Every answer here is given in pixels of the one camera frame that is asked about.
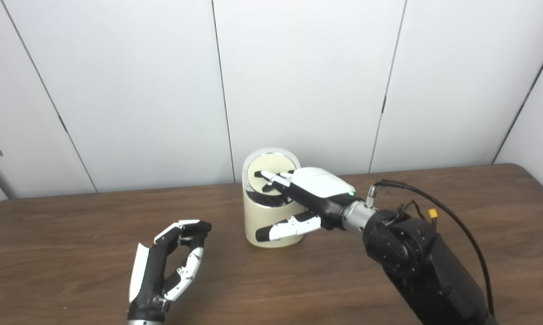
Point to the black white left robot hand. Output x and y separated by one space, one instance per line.
151 275

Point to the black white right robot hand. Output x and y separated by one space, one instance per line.
321 189

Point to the cream round bin lid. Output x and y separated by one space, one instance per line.
271 164

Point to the cream-colored bin body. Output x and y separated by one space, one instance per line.
271 221

